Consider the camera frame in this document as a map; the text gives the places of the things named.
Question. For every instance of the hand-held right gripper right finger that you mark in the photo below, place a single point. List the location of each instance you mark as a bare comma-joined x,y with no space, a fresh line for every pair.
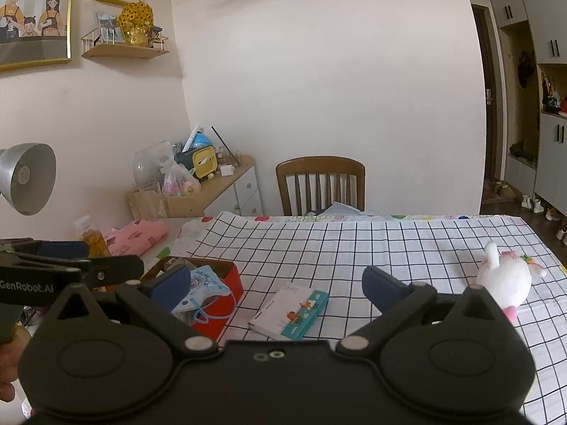
378,285

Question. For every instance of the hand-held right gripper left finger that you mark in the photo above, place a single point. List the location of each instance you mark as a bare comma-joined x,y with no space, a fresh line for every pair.
170,283

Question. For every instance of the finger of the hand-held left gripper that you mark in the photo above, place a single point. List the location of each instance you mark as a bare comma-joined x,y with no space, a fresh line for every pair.
122,268
64,249

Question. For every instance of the blue face mask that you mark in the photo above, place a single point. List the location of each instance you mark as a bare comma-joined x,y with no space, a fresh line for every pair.
206,285

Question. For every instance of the red tin box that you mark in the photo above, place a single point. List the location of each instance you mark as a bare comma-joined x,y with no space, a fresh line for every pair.
221,318

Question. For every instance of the person's left hand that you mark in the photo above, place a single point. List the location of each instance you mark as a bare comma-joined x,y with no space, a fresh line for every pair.
8,372

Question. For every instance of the bottle of yellow liquid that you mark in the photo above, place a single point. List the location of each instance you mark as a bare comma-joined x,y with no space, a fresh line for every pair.
95,241

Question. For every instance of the pink printed folded cloth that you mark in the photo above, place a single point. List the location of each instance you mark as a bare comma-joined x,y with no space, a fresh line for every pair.
137,234

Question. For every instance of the black checked white tablecloth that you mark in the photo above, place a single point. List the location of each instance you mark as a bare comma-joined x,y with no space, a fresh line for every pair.
354,252

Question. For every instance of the cardboard box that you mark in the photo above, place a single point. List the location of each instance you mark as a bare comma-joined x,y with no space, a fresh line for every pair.
177,207

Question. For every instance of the grey desk lamp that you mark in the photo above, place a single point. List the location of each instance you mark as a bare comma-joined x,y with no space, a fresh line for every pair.
31,177

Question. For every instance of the pale blue cloth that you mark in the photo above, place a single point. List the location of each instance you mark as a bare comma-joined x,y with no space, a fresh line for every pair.
336,209

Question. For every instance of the white and teal book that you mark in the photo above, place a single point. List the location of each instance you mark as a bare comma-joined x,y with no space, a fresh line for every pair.
283,310

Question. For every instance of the clear bag of sweets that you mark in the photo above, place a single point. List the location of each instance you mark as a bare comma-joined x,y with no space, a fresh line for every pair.
177,183

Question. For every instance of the clear glass jar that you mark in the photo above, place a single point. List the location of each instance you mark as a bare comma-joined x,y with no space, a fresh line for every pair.
148,164

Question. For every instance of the wooden cabinet with white drawers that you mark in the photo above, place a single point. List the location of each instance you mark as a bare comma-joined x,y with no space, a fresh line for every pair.
246,195

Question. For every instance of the yellow and teal tissue box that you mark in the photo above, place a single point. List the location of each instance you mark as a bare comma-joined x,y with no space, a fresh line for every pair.
203,164

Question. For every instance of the small white card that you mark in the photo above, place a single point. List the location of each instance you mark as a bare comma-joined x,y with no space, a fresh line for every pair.
227,171

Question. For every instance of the white plush bunny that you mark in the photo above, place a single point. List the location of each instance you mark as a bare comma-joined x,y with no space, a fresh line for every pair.
505,279

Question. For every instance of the wooden chair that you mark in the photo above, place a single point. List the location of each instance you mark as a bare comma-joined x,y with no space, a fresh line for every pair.
319,166

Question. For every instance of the small blue globe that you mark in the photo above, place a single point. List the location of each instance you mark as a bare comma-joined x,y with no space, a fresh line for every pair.
203,140

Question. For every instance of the white tube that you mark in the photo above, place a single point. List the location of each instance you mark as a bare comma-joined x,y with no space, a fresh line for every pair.
192,137

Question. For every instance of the thin dark stick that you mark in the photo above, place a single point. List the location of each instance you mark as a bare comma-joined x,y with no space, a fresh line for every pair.
225,144

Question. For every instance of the brown slippers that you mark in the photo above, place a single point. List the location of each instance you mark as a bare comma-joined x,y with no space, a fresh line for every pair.
503,189

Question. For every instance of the white shoe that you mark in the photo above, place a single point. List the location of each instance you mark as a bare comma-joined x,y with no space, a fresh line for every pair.
526,202
538,206

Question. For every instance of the beige shoe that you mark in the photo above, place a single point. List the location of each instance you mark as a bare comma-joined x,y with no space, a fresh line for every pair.
553,214

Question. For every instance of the white and grey sneaker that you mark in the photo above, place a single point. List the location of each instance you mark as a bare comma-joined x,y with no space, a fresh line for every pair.
562,235

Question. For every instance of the dark shoes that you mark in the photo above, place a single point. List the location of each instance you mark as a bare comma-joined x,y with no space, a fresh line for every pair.
522,152

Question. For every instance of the golden ornament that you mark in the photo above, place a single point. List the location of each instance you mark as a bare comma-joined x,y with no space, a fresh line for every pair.
135,20

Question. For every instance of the dark door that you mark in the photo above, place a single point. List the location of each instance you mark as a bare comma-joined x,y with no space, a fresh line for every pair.
485,53

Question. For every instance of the black hanging bag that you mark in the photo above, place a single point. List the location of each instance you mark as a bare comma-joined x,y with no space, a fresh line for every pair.
526,68

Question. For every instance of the wooden wall shelf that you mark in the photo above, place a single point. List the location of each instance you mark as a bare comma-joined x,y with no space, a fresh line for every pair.
124,52

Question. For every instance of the small photo frame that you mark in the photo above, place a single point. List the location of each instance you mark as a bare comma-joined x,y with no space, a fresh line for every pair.
106,24

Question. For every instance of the framed family wall poster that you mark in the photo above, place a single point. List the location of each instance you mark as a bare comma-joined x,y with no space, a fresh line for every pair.
31,9

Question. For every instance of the grey wall cabinet unit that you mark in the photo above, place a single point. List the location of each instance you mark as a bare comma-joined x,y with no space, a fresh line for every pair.
549,17

